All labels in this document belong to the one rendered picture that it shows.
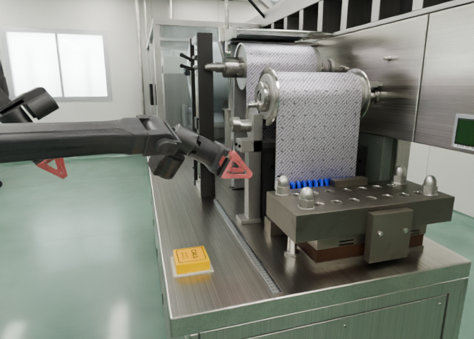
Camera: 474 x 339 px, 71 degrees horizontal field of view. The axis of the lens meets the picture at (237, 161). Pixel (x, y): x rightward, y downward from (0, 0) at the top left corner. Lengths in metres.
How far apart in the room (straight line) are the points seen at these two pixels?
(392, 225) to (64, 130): 0.66
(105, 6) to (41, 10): 0.97
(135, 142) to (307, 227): 0.38
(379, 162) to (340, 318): 0.47
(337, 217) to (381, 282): 0.16
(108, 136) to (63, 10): 5.90
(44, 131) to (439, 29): 0.82
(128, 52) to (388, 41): 5.60
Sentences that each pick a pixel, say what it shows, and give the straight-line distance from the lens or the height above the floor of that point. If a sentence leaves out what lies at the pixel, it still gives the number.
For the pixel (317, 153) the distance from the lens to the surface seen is 0.88.
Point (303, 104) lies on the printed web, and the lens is 0.84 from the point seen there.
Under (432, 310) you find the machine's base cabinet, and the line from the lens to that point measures 0.91.
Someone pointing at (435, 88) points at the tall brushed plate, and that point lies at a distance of 0.89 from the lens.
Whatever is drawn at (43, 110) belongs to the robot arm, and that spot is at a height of 1.22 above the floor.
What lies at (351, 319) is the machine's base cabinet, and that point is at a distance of 0.78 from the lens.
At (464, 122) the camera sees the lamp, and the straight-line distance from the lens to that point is 0.83.
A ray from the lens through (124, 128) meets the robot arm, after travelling 0.66.
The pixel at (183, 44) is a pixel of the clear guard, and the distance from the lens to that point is 1.81.
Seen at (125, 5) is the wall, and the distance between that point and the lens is 6.44.
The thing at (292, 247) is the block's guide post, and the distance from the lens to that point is 0.78.
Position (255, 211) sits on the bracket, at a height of 0.93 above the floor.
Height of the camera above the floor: 1.28
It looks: 13 degrees down
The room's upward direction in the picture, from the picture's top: straight up
